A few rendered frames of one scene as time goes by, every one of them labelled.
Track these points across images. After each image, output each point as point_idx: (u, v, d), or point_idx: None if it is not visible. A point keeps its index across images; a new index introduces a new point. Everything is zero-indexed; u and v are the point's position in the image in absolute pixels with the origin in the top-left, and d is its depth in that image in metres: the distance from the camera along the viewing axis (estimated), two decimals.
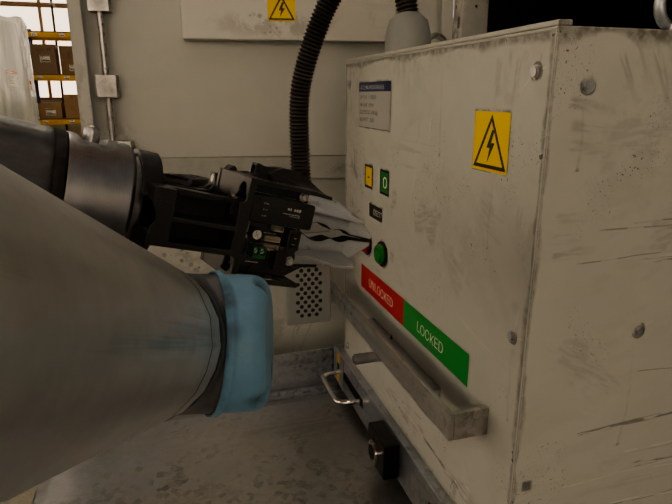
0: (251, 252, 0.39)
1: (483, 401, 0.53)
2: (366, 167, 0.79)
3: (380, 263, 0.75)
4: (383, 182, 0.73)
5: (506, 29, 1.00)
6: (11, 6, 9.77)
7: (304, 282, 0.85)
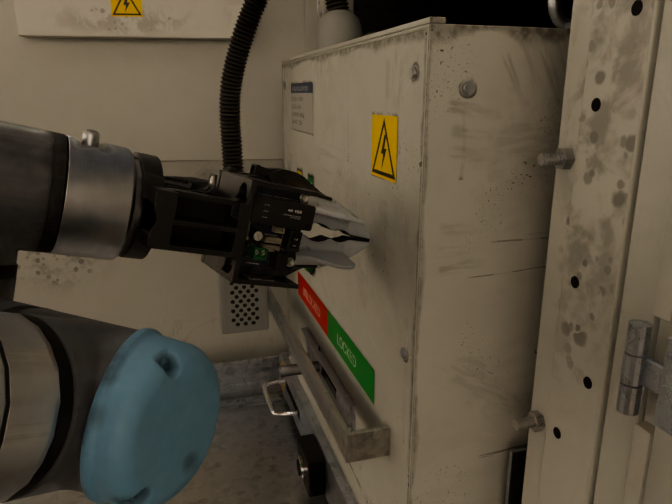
0: (252, 254, 0.39)
1: (386, 420, 0.50)
2: (298, 171, 0.76)
3: (308, 271, 0.72)
4: None
5: (381, 25, 0.94)
6: None
7: (239, 290, 0.82)
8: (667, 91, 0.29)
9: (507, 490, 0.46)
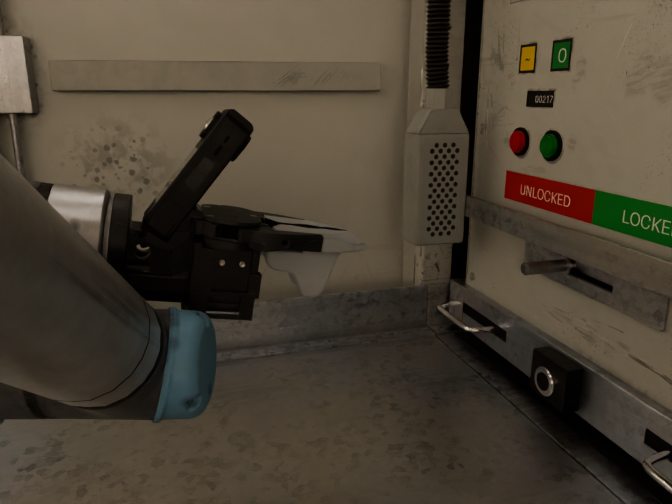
0: None
1: None
2: (524, 48, 0.66)
3: (550, 156, 0.62)
4: (558, 55, 0.61)
5: None
6: None
7: (437, 193, 0.73)
8: None
9: None
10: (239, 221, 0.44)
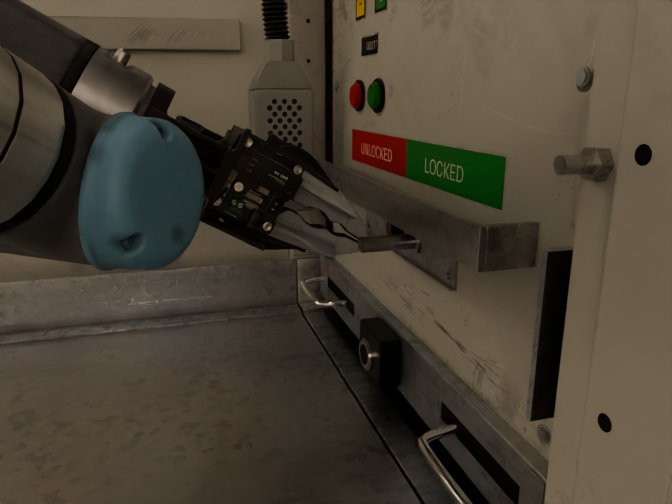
0: (229, 202, 0.40)
1: (529, 217, 0.35)
2: None
3: (375, 107, 0.57)
4: None
5: None
6: None
7: None
8: None
9: (537, 323, 0.28)
10: None
